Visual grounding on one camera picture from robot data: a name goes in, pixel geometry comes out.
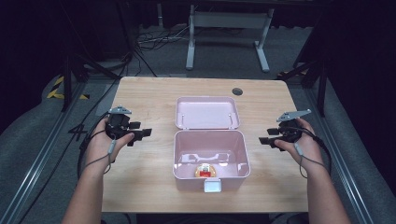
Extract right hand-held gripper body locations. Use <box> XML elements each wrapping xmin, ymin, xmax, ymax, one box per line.
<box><xmin>276</xmin><ymin>108</ymin><xmax>313</xmax><ymax>145</ymax></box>

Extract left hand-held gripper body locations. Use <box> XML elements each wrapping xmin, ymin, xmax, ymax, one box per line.
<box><xmin>105</xmin><ymin>105</ymin><xmax>138</xmax><ymax>141</ymax></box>

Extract pink plastic storage box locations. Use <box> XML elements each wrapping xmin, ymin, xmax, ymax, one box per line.
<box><xmin>172</xmin><ymin>95</ymin><xmax>251</xmax><ymax>194</ymax></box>

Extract person's right hand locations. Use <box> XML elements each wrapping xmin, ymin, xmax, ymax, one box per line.
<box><xmin>274</xmin><ymin>118</ymin><xmax>327</xmax><ymax>177</ymax></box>

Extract person's left hand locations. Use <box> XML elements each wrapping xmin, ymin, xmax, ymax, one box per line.
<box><xmin>84</xmin><ymin>116</ymin><xmax>136</xmax><ymax>175</ymax></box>

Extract black tripod stand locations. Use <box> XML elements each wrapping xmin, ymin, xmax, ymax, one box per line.
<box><xmin>277</xmin><ymin>59</ymin><xmax>329</xmax><ymax>119</ymax></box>
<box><xmin>61</xmin><ymin>52</ymin><xmax>122</xmax><ymax>113</ymax></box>

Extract yellow black floor tape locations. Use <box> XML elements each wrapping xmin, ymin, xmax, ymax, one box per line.
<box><xmin>46</xmin><ymin>76</ymin><xmax>91</xmax><ymax>101</ymax></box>

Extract small orange red packet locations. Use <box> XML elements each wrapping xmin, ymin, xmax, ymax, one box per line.
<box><xmin>194</xmin><ymin>162</ymin><xmax>218</xmax><ymax>178</ymax></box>

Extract right gripper grey cable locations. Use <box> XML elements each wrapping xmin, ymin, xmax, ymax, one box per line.
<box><xmin>286</xmin><ymin>125</ymin><xmax>332</xmax><ymax>179</ymax></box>

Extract gripper grey cable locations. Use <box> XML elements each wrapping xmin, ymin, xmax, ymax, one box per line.
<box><xmin>77</xmin><ymin>129</ymin><xmax>119</xmax><ymax>179</ymax></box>
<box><xmin>286</xmin><ymin>125</ymin><xmax>332</xmax><ymax>179</ymax></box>

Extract left gripper grey cable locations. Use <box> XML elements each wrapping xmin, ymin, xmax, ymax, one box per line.
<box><xmin>77</xmin><ymin>129</ymin><xmax>119</xmax><ymax>179</ymax></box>

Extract bundle of floor cables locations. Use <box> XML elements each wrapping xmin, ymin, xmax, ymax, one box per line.
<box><xmin>135</xmin><ymin>24</ymin><xmax>191</xmax><ymax>52</ymax></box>

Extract grey metal desk frame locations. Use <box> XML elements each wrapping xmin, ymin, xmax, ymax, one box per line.
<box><xmin>185</xmin><ymin>4</ymin><xmax>276</xmax><ymax>74</ymax></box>

